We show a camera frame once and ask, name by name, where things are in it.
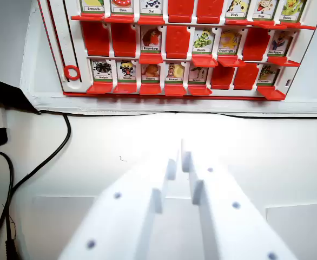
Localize red plastic board flap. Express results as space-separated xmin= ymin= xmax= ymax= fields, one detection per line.
xmin=140 ymin=82 xmax=162 ymax=96

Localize small white paper sheet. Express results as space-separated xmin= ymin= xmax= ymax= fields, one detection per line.
xmin=265 ymin=201 xmax=317 ymax=260

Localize black box with white label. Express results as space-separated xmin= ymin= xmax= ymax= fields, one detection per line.
xmin=0 ymin=75 xmax=42 ymax=151

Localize red and white game board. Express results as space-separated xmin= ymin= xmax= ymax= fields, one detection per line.
xmin=36 ymin=0 xmax=317 ymax=101

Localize long black cable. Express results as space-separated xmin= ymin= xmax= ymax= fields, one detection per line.
xmin=0 ymin=109 xmax=317 ymax=260

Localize black cable with plug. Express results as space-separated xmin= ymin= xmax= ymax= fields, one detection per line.
xmin=0 ymin=151 xmax=17 ymax=260

